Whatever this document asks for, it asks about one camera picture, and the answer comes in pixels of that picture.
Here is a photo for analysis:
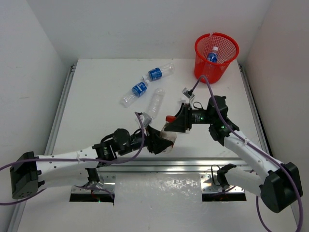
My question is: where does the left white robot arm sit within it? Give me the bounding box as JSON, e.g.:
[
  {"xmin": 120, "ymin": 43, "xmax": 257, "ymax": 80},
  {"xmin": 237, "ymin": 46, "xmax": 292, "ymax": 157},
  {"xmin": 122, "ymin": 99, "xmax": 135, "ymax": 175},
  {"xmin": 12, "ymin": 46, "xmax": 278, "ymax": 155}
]
[{"xmin": 10, "ymin": 126, "xmax": 177, "ymax": 200}]

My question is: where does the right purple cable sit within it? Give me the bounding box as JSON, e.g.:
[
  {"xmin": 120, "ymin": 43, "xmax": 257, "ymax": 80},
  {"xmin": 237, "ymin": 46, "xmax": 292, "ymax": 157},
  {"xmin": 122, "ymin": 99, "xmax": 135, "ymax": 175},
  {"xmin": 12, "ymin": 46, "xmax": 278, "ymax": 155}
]
[{"xmin": 192, "ymin": 75, "xmax": 304, "ymax": 232}]

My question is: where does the blue label bottle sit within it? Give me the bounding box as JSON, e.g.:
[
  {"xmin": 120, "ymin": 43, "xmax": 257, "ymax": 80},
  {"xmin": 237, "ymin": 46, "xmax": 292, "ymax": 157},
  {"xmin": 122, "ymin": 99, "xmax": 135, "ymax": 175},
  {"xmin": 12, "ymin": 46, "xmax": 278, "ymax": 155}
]
[
  {"xmin": 207, "ymin": 46, "xmax": 219, "ymax": 63},
  {"xmin": 142, "ymin": 63, "xmax": 175, "ymax": 81},
  {"xmin": 120, "ymin": 80, "xmax": 150, "ymax": 108}
]

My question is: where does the red mesh plastic bin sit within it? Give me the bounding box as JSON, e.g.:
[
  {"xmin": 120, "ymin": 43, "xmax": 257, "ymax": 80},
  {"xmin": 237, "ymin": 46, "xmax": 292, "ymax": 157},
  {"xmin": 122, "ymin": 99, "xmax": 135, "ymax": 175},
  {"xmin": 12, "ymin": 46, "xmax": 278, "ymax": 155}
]
[{"xmin": 194, "ymin": 32, "xmax": 239, "ymax": 84}]

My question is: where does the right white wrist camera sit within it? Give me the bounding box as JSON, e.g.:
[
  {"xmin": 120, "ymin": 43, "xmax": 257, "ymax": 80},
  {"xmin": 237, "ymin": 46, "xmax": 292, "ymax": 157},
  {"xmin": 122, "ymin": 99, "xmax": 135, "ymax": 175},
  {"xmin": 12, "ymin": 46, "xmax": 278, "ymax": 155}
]
[{"xmin": 182, "ymin": 87, "xmax": 195, "ymax": 103}]

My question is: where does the aluminium front rail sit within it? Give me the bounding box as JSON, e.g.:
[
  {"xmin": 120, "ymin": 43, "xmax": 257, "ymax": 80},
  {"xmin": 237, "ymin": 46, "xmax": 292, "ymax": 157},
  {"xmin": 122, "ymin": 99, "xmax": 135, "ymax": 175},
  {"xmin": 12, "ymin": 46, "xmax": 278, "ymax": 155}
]
[{"xmin": 98, "ymin": 158, "xmax": 250, "ymax": 174}]

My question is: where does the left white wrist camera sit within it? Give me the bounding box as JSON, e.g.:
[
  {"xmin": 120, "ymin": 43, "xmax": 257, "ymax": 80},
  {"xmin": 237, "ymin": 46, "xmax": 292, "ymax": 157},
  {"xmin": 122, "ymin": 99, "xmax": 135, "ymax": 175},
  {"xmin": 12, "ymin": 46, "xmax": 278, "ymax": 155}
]
[{"xmin": 140, "ymin": 112, "xmax": 153, "ymax": 128}]

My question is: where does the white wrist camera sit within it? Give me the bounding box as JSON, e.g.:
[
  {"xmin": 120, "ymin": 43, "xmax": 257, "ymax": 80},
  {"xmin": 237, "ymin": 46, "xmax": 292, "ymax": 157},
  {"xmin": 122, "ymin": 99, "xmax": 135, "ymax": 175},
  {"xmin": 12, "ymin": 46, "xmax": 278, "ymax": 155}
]
[
  {"xmin": 140, "ymin": 112, "xmax": 153, "ymax": 128},
  {"xmin": 182, "ymin": 87, "xmax": 195, "ymax": 103}
]

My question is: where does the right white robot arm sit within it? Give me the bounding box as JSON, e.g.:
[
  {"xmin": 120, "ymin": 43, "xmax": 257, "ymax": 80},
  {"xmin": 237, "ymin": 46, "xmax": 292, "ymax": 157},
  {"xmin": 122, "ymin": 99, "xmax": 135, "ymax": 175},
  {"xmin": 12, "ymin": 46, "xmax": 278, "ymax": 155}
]
[{"xmin": 164, "ymin": 95, "xmax": 303, "ymax": 213}]

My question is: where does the red cap brown bottle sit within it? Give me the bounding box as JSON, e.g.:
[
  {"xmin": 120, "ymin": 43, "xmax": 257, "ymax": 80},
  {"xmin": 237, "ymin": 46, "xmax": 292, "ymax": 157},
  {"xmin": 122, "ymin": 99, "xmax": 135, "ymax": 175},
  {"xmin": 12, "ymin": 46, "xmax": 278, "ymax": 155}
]
[{"xmin": 160, "ymin": 116, "xmax": 177, "ymax": 153}]

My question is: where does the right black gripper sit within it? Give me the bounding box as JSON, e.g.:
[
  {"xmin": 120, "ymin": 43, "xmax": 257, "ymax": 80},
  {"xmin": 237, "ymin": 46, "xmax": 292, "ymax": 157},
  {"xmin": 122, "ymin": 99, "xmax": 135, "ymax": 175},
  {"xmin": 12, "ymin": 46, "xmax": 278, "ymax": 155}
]
[{"xmin": 164, "ymin": 103, "xmax": 214, "ymax": 132}]

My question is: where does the clear plastic bottle diagonal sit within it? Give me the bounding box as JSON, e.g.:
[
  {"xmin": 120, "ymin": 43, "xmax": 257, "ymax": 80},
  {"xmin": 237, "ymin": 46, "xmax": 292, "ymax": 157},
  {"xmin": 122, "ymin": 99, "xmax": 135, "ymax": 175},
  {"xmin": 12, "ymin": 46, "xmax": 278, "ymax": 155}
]
[{"xmin": 143, "ymin": 88, "xmax": 166, "ymax": 119}]

